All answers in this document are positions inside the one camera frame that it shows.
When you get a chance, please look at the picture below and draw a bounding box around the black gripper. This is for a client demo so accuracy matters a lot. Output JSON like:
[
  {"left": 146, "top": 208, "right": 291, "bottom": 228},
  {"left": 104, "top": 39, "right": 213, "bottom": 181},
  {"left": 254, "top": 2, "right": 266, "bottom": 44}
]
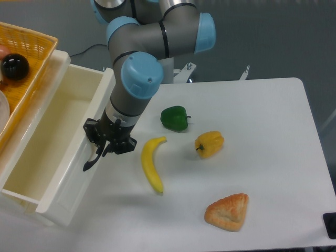
[{"left": 83, "top": 111, "right": 137, "bottom": 158}]

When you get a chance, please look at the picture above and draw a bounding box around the black top drawer handle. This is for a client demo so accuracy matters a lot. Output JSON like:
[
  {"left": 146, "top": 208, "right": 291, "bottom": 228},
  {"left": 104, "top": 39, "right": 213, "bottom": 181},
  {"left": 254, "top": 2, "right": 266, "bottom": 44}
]
[{"left": 82, "top": 146, "right": 103, "bottom": 172}]

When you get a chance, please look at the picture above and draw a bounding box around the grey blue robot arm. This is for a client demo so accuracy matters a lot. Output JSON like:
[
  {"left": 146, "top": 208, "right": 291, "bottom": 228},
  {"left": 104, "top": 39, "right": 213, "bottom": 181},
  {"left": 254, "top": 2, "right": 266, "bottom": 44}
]
[{"left": 83, "top": 1, "right": 216, "bottom": 156}]

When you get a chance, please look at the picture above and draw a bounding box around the white drawer cabinet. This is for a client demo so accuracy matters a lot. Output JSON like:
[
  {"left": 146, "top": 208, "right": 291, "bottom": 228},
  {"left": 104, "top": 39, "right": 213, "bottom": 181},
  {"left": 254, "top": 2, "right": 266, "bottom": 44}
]
[{"left": 1, "top": 50, "right": 74, "bottom": 226}]

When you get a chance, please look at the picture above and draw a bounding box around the yellow banana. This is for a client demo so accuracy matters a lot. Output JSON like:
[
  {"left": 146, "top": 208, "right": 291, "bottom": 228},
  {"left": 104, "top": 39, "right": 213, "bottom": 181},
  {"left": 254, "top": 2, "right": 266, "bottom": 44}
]
[{"left": 141, "top": 136, "right": 166, "bottom": 194}]

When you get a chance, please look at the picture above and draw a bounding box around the green bell pepper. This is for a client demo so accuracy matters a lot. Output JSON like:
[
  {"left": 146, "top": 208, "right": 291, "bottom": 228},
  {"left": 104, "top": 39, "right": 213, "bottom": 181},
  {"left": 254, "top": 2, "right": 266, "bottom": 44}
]
[{"left": 160, "top": 106, "right": 191, "bottom": 132}]

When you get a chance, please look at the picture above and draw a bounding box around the yellow bell pepper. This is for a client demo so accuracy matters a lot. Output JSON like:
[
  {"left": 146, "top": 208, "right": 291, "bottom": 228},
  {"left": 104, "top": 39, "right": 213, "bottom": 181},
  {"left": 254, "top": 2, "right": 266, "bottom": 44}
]
[{"left": 194, "top": 131, "right": 225, "bottom": 159}]

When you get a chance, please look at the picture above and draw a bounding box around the white round item in basket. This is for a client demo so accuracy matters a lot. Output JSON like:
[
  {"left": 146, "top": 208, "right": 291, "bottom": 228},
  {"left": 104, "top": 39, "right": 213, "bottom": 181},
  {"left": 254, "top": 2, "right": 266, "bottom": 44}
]
[{"left": 0, "top": 91, "right": 10, "bottom": 132}]

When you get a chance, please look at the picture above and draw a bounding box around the orange woven basket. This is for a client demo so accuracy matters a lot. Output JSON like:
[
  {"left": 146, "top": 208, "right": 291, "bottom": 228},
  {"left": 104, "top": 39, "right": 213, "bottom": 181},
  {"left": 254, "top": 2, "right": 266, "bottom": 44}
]
[{"left": 1, "top": 22, "right": 58, "bottom": 147}]

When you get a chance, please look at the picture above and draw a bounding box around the black ball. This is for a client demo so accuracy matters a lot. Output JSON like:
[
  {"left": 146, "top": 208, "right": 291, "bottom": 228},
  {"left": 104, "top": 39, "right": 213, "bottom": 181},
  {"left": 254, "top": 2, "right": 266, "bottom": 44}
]
[{"left": 1, "top": 54, "right": 30, "bottom": 80}]

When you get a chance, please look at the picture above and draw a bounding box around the pink item in basket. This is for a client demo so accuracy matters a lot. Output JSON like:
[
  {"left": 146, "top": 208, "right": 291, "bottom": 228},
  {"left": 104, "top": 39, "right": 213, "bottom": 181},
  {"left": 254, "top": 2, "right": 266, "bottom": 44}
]
[{"left": 0, "top": 45, "right": 11, "bottom": 60}]

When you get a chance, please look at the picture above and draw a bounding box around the triangular pastry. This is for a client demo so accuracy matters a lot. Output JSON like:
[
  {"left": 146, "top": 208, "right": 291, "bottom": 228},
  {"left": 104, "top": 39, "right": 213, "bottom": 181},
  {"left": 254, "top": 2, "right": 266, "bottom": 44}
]
[{"left": 204, "top": 193, "right": 249, "bottom": 232}]

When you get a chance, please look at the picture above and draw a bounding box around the black object at table edge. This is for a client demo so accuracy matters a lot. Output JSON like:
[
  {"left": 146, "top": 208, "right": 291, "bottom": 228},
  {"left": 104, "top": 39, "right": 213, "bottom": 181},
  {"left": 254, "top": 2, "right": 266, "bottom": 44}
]
[{"left": 322, "top": 212, "right": 336, "bottom": 239}]

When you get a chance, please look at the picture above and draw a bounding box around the black floor cable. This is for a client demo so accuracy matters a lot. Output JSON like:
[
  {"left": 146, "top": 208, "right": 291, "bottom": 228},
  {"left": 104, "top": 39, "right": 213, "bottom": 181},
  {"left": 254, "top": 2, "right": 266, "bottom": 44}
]
[{"left": 70, "top": 44, "right": 109, "bottom": 57}]

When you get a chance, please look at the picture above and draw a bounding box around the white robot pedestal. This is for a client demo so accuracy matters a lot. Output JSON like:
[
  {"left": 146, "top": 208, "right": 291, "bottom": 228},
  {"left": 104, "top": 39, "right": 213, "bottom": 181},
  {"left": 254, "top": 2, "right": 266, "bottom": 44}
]
[{"left": 159, "top": 58, "right": 197, "bottom": 84}]

